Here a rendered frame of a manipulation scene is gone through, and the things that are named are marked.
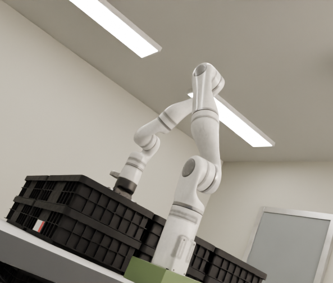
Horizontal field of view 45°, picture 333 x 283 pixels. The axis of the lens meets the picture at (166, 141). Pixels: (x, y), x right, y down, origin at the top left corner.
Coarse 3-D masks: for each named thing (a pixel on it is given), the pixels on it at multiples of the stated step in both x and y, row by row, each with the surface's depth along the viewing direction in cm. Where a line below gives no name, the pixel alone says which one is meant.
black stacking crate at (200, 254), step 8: (152, 224) 141; (160, 224) 142; (144, 232) 141; (152, 232) 139; (160, 232) 141; (144, 240) 139; (152, 240) 139; (152, 248) 140; (200, 248) 150; (192, 256) 148; (200, 256) 150; (208, 256) 152; (192, 264) 147; (200, 264) 149
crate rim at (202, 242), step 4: (156, 216) 140; (160, 216) 141; (152, 220) 140; (156, 220) 140; (160, 220) 140; (164, 220) 141; (164, 224) 141; (196, 236) 148; (196, 240) 148; (200, 240) 149; (204, 240) 150; (200, 244) 149; (204, 244) 149; (208, 244) 150; (208, 248) 150; (212, 248) 151; (212, 252) 153
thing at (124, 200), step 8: (56, 176) 151; (64, 176) 143; (72, 176) 135; (80, 176) 128; (88, 184) 128; (96, 184) 129; (104, 192) 130; (112, 192) 132; (120, 200) 133; (128, 200) 135; (136, 208) 136; (144, 208) 138; (152, 216) 139
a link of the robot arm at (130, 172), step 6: (126, 168) 143; (132, 168) 143; (138, 168) 144; (114, 174) 147; (120, 174) 143; (126, 174) 142; (132, 174) 142; (138, 174) 143; (132, 180) 141; (138, 180) 144
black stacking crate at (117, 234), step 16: (48, 208) 138; (64, 208) 125; (32, 224) 148; (48, 224) 131; (64, 224) 124; (80, 224) 127; (96, 224) 128; (48, 240) 127; (64, 240) 124; (80, 240) 125; (96, 240) 129; (112, 240) 131; (128, 240) 133; (80, 256) 127; (96, 256) 128; (112, 256) 131; (128, 256) 134
